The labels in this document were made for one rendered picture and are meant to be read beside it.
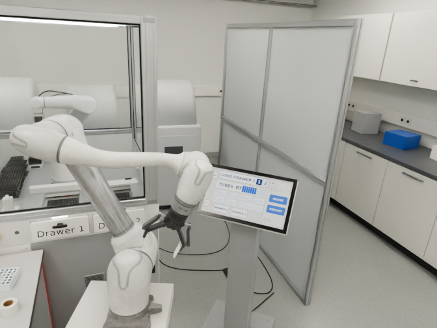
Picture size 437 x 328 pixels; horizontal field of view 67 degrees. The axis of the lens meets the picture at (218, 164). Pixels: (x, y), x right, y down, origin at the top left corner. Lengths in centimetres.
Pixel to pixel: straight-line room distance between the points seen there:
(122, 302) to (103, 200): 41
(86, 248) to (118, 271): 84
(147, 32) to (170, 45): 330
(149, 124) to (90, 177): 58
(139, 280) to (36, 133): 64
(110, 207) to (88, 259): 79
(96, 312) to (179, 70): 411
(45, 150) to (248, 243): 126
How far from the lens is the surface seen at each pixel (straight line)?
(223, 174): 196
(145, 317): 147
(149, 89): 184
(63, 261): 221
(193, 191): 117
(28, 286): 191
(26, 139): 128
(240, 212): 187
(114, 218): 147
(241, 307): 235
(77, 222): 205
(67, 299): 238
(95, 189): 144
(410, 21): 412
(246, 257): 210
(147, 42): 182
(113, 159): 123
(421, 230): 360
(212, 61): 531
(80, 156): 123
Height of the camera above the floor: 191
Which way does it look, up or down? 21 degrees down
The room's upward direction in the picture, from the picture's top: 3 degrees clockwise
